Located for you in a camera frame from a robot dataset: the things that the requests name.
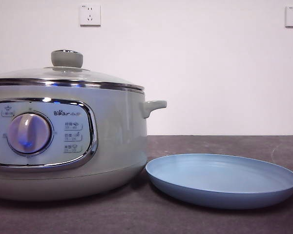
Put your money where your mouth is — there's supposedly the glass lid with green knob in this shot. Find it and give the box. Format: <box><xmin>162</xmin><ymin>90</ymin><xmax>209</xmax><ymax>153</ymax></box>
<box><xmin>0</xmin><ymin>49</ymin><xmax>146</xmax><ymax>91</ymax></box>

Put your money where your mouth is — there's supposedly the pale green electric steamer pot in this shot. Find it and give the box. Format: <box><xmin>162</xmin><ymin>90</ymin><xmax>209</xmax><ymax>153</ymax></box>
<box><xmin>0</xmin><ymin>81</ymin><xmax>167</xmax><ymax>202</ymax></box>

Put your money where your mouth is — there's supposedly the blue round plate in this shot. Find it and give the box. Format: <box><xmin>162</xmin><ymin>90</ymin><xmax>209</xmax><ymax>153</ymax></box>
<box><xmin>145</xmin><ymin>153</ymin><xmax>293</xmax><ymax>210</ymax></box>

